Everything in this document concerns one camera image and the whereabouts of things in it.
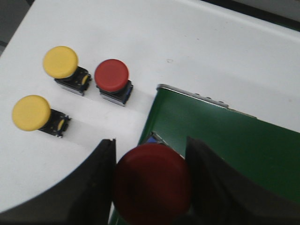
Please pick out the green conveyor belt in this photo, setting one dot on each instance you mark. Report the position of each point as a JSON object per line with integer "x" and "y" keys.
{"x": 266, "y": 154}

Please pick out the red mushroom push button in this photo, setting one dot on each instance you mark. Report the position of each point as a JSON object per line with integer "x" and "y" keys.
{"x": 151, "y": 185}
{"x": 112, "y": 79}

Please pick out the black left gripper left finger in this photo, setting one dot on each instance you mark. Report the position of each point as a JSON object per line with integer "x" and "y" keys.
{"x": 84, "y": 197}

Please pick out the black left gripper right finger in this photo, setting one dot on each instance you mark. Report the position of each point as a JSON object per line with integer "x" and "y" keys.
{"x": 223, "y": 196}

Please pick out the yellow mushroom push button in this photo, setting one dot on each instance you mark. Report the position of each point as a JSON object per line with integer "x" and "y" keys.
{"x": 33, "y": 112}
{"x": 61, "y": 63}

